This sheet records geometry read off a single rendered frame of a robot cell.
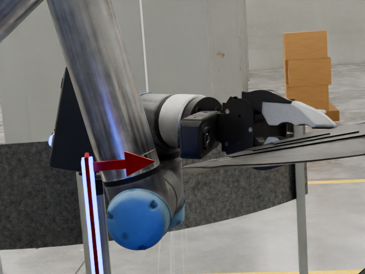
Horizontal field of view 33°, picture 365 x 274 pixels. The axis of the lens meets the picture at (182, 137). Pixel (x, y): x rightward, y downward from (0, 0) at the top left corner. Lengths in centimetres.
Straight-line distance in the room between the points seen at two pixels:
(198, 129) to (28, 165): 170
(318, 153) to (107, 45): 30
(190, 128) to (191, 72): 590
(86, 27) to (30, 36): 621
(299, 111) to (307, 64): 796
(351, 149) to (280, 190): 215
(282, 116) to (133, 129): 18
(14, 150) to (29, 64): 464
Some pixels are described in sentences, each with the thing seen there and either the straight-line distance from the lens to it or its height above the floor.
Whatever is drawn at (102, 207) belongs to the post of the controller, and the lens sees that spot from 113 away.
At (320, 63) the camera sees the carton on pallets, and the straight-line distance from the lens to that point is 867.
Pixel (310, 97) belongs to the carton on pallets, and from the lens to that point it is 870.
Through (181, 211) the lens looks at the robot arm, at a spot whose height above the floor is 105.
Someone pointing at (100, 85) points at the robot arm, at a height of 124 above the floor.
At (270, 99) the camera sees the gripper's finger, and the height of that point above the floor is 122.
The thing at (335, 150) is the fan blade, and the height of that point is 119.
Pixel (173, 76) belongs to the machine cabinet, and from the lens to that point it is 661.
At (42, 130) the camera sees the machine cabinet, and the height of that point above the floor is 38.
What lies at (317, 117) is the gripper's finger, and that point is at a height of 120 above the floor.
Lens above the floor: 129
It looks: 9 degrees down
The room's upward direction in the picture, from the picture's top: 4 degrees counter-clockwise
